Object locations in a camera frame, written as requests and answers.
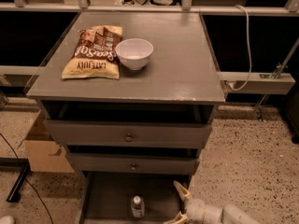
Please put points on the cardboard box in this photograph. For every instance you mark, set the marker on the cardboard box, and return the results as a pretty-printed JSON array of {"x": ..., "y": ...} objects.
[{"x": 43, "y": 153}]

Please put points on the grey middle drawer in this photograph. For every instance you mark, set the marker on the grey middle drawer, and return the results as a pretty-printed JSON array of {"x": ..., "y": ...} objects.
[{"x": 122, "y": 163}]

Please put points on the round brass top knob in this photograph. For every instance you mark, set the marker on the round brass top knob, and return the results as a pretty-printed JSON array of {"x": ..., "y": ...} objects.
[{"x": 128, "y": 138}]

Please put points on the round brass middle knob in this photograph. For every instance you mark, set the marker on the round brass middle knob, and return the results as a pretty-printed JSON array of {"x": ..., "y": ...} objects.
[{"x": 133, "y": 167}]

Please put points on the grey drawer cabinet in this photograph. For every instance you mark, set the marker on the grey drawer cabinet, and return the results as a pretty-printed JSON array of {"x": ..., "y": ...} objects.
[{"x": 179, "y": 85}]

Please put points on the white shoe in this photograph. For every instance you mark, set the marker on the white shoe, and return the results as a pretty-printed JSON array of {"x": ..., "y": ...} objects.
[{"x": 7, "y": 220}]

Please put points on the clear plastic water bottle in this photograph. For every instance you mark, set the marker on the clear plastic water bottle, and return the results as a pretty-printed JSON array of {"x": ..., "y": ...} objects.
[{"x": 138, "y": 206}]

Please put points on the round brass knob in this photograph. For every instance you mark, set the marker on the round brass knob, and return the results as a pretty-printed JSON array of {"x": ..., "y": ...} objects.
[
  {"x": 128, "y": 138},
  {"x": 133, "y": 167}
]

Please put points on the grey metal rail frame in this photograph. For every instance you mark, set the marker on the grey metal rail frame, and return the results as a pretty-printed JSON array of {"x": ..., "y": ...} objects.
[{"x": 256, "y": 51}]

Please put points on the grey bottom drawer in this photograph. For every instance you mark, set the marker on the grey bottom drawer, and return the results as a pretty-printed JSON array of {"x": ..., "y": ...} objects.
[{"x": 107, "y": 199}]

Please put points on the white bowl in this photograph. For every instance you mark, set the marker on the white bowl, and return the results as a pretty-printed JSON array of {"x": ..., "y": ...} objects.
[{"x": 134, "y": 53}]

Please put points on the grey drawer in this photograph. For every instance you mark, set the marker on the grey drawer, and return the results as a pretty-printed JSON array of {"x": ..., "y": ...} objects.
[
  {"x": 107, "y": 199},
  {"x": 122, "y": 163},
  {"x": 111, "y": 134}
]

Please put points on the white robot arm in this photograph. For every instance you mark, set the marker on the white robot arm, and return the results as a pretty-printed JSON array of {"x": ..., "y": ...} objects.
[{"x": 231, "y": 214}]

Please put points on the brown yellow chips bag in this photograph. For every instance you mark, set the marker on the brown yellow chips bag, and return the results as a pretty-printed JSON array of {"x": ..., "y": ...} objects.
[{"x": 95, "y": 54}]

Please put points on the black metal floor bar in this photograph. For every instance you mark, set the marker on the black metal floor bar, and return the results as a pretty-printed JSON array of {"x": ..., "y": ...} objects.
[{"x": 14, "y": 195}]

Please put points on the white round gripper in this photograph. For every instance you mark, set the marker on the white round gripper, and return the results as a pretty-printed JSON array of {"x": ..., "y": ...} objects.
[{"x": 195, "y": 210}]

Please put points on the grey top drawer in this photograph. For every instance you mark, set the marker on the grey top drawer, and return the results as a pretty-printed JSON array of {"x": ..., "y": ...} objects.
[{"x": 111, "y": 134}]

